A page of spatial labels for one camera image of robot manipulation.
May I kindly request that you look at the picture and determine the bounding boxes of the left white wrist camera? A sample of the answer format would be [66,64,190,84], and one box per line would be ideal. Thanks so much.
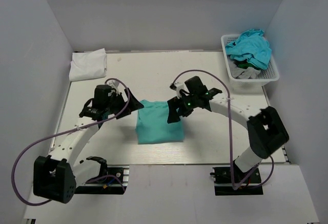
[105,79,120,97]

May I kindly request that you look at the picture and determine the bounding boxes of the white plastic basket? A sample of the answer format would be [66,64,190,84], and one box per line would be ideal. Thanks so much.
[221,34,280,89]

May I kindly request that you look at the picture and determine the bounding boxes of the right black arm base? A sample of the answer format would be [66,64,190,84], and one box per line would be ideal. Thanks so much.
[210,166,263,196]

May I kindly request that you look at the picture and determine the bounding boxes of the blue t shirt in basket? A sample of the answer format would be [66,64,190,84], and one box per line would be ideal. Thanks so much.
[225,29,272,70]

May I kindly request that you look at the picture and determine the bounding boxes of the dark clothes in basket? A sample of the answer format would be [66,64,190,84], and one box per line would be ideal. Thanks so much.
[232,59,259,70]

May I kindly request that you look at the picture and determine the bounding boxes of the folded white t shirt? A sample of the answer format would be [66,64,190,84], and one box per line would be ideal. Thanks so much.
[69,48,107,82]

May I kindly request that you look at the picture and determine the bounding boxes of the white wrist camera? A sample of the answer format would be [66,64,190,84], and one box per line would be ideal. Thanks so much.
[105,79,120,97]
[170,82,190,98]

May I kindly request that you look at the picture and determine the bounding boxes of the green t shirt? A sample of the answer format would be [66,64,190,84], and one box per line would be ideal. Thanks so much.
[135,99,185,145]

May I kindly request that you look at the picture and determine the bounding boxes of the grey white clothes in basket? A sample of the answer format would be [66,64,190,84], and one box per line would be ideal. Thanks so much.
[229,62,261,79]

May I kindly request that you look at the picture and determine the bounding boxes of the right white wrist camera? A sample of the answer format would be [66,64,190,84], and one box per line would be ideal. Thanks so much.
[170,82,190,98]

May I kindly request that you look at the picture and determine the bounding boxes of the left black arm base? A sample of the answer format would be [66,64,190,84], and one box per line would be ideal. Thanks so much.
[75,166,129,195]

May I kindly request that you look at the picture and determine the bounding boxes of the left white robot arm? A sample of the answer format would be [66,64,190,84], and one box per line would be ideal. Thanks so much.
[33,85,144,203]

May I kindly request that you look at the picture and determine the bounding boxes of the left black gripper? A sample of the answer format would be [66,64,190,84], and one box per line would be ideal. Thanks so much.
[106,88,144,120]

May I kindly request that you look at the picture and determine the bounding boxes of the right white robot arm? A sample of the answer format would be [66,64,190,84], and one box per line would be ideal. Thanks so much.
[167,76,289,182]

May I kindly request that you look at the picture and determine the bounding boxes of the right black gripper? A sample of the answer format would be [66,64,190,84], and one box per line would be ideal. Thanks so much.
[168,93,198,124]

